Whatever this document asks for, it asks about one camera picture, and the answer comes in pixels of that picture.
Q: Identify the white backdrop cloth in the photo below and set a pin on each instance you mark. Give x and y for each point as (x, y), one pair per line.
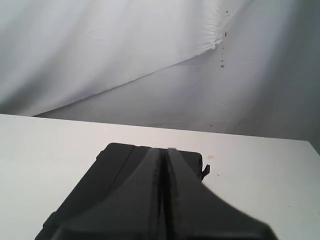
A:
(249, 67)

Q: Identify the black plastic tool case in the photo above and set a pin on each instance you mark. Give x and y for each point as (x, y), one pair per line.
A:
(139, 193)

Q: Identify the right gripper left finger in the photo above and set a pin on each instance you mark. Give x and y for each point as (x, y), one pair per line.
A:
(118, 198)

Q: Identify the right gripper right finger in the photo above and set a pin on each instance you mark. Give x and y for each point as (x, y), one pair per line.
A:
(196, 213)

